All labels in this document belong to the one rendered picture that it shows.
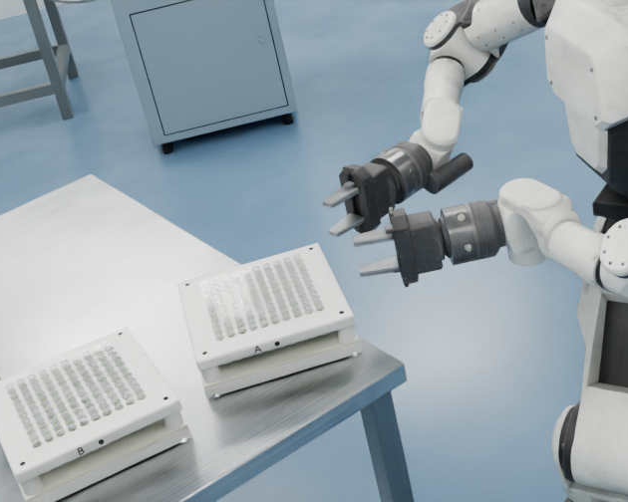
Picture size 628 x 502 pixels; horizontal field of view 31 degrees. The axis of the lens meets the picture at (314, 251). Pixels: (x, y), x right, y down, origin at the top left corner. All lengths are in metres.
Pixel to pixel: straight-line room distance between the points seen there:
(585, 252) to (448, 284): 1.96
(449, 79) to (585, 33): 0.41
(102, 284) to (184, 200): 2.32
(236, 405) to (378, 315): 1.78
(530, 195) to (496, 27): 0.48
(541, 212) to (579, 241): 0.08
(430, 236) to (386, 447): 0.34
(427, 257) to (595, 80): 0.36
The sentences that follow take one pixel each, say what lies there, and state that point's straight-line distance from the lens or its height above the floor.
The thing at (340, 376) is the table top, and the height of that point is 0.89.
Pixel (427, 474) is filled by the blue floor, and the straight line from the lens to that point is 2.87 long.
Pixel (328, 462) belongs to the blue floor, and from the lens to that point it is 2.97.
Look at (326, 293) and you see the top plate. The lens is 1.78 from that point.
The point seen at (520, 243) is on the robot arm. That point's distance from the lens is 1.74.
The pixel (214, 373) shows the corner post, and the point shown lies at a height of 0.94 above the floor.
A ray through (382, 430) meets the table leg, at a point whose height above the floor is 0.78.
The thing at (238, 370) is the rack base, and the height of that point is 0.92.
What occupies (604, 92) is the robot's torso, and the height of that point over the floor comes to 1.20.
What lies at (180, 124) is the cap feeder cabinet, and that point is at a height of 0.13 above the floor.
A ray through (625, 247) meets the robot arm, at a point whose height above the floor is 1.10.
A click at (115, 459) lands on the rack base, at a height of 0.92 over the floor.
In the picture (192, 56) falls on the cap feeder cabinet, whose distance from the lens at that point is 4.68.
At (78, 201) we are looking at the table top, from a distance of 2.48.
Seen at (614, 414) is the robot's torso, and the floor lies 0.67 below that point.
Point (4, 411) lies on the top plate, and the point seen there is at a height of 0.97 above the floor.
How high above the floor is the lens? 1.90
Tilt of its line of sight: 29 degrees down
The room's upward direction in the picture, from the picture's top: 13 degrees counter-clockwise
